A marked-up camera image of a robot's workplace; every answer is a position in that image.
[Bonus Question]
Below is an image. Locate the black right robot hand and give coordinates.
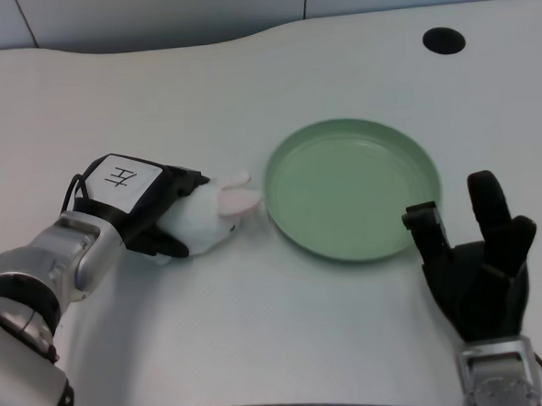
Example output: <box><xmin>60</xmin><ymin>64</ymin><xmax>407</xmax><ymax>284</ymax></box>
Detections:
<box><xmin>398</xmin><ymin>166</ymin><xmax>542</xmax><ymax>346</ymax></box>

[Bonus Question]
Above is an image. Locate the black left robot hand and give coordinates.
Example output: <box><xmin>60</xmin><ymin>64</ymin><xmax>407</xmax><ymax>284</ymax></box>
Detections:
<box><xmin>67</xmin><ymin>147</ymin><xmax>217</xmax><ymax>271</ymax></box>

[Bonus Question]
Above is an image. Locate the white rabbit plush doll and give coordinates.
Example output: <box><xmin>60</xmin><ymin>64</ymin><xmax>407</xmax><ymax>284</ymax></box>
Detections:
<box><xmin>150</xmin><ymin>168</ymin><xmax>267</xmax><ymax>266</ymax></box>

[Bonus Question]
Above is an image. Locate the green round plate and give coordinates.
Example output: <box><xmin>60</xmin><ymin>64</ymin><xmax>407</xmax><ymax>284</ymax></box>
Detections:
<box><xmin>259</xmin><ymin>112</ymin><xmax>447</xmax><ymax>269</ymax></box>

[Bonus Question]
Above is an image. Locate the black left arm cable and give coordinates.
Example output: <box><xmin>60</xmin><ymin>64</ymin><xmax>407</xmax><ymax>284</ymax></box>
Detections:
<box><xmin>57</xmin><ymin>171</ymin><xmax>93</xmax><ymax>213</ymax></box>

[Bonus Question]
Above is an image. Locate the black table cable grommet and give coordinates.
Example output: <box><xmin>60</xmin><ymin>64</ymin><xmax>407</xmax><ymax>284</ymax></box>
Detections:
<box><xmin>422</xmin><ymin>26</ymin><xmax>468</xmax><ymax>56</ymax></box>

